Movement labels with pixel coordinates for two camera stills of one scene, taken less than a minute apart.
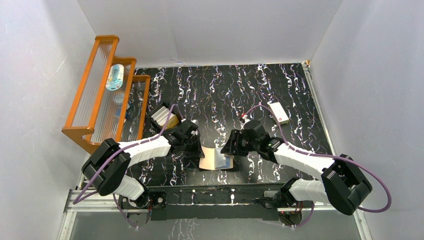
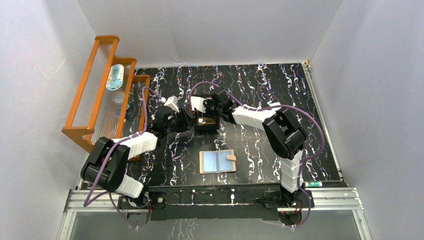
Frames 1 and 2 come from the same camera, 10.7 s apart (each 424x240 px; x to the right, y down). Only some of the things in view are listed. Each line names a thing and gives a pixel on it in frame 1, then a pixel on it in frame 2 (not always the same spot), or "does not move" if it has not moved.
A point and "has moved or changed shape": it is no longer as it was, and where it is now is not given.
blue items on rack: [118, 102] does not move
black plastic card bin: [164, 115] has moved or changed shape
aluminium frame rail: [68, 206] does not move
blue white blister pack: [115, 77] does not move
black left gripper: [191, 148] -> [183, 118]
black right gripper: [235, 136] -> [207, 103]
